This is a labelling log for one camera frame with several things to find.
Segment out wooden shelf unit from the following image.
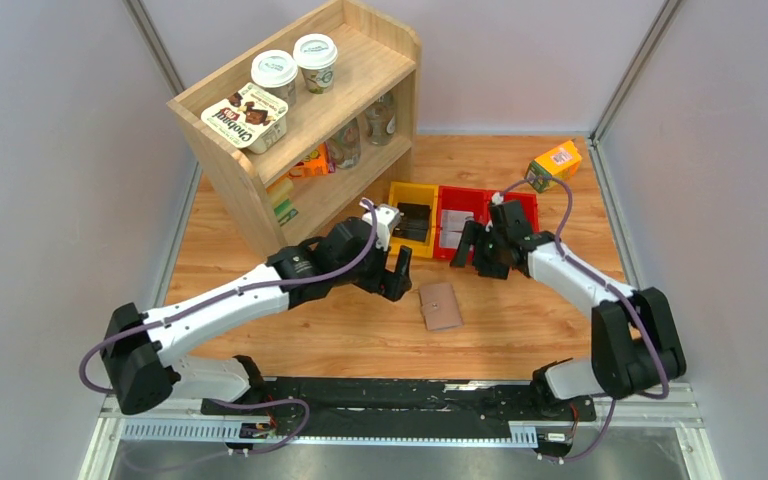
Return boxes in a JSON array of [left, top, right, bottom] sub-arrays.
[[168, 1, 422, 257]]

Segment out Chobani yogurt pack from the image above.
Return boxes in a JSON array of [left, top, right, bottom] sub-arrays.
[[200, 82, 289, 154]]

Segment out middle red plastic bin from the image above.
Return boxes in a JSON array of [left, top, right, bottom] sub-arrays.
[[433, 185, 492, 260]]

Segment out left glass jar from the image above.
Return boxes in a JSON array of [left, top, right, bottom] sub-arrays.
[[326, 118, 361, 169]]

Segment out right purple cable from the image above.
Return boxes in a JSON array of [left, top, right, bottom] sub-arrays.
[[499, 174, 671, 463]]

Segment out pink leather card holder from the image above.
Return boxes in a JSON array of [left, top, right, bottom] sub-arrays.
[[419, 282, 464, 332]]

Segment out white-lidded paper cup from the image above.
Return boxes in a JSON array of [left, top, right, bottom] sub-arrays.
[[292, 33, 338, 94], [250, 49, 298, 107]]

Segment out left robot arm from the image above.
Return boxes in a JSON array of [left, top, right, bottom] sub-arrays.
[[97, 204, 412, 415]]

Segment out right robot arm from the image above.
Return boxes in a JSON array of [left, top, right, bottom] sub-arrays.
[[450, 200, 687, 404]]

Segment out white cards stack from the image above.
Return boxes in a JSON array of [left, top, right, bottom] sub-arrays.
[[438, 209, 474, 249]]

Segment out right white-lidded paper cup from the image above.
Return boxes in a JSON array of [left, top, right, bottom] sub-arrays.
[[292, 33, 338, 94]]

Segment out glass jar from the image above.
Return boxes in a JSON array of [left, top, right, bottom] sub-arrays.
[[326, 118, 361, 169], [364, 92, 396, 146]]

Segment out yellow plastic bin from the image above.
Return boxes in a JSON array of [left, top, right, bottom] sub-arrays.
[[387, 181, 439, 258]]

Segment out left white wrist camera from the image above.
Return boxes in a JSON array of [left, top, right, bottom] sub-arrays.
[[360, 198, 402, 251]]

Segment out yellow green sponge pack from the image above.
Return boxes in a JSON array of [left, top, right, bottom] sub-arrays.
[[267, 176, 298, 226]]

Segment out right red plastic bin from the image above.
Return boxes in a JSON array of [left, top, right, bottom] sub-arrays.
[[487, 192, 540, 237]]

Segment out left white-lidded paper cup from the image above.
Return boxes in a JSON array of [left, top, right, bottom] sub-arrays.
[[250, 49, 298, 107]]

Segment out orange green juice carton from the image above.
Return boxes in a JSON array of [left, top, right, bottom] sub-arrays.
[[525, 140, 583, 193]]

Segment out black cards stack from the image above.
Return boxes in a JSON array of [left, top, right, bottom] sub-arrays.
[[394, 202, 431, 243]]

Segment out orange snack box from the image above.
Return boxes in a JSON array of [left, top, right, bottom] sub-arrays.
[[287, 143, 336, 179]]

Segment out red plastic bin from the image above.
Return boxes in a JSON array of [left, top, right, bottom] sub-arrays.
[[433, 185, 492, 260], [487, 192, 540, 237]]

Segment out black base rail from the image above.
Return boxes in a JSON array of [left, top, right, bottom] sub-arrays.
[[199, 376, 597, 442]]

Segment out right glass jar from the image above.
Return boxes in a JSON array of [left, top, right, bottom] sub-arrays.
[[364, 92, 396, 146]]

